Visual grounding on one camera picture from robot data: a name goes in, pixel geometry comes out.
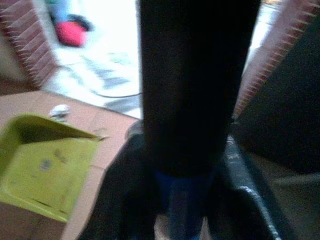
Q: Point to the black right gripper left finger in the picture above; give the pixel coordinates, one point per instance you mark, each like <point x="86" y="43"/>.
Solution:
<point x="125" y="200"/>

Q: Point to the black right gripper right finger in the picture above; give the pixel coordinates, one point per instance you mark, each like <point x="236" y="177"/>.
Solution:
<point x="235" y="220"/>

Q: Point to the green broom with blue stick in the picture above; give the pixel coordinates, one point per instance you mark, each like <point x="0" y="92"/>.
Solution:
<point x="190" y="75"/>

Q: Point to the crumpled white paper scrap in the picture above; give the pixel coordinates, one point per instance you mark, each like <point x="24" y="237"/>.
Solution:
<point x="59" y="110"/>

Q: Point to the red brick door pillar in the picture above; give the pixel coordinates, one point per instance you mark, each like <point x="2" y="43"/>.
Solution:
<point x="272" y="50"/>
<point x="27" y="42"/>

